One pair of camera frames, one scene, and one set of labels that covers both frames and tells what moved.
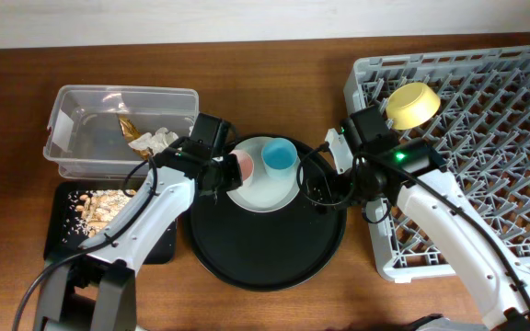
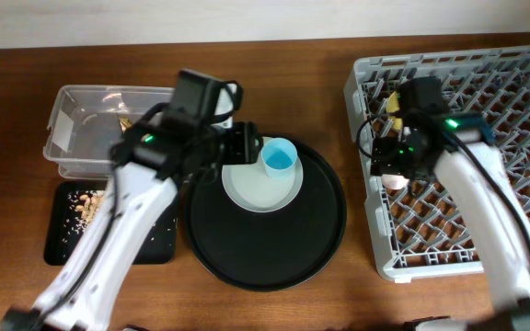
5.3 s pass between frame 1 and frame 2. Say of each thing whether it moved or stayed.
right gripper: moved
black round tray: stayed
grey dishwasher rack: stayed
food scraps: stayed
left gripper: moved
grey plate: stayed
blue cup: stayed
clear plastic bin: stayed
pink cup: moved
